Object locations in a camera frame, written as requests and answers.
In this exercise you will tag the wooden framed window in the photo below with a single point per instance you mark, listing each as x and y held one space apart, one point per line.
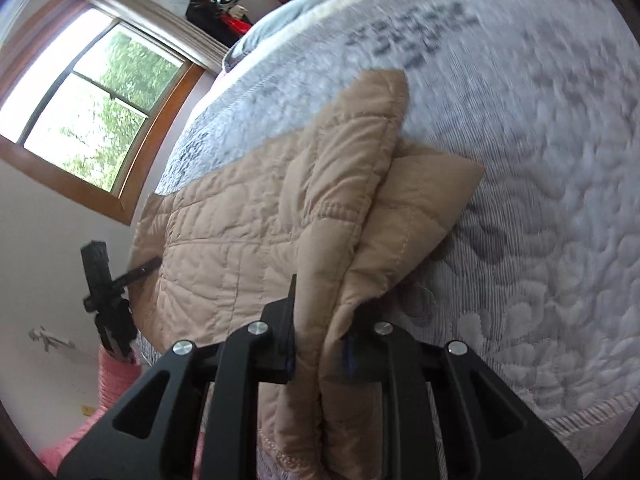
87 100

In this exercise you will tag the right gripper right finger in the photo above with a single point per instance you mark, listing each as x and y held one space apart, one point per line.
447 414

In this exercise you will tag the beige quilted down jacket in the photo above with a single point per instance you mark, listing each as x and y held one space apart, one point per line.
338 213

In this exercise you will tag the black tripod stand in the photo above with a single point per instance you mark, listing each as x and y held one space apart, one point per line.
107 301

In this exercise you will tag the grey quilted bedspread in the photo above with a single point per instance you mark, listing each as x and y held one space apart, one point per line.
540 274

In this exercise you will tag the pink sleeve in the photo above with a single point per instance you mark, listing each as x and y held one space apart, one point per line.
100 409

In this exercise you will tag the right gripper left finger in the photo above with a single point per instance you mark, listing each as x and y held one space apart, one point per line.
229 375

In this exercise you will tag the grey pillow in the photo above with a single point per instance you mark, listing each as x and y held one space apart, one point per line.
265 28

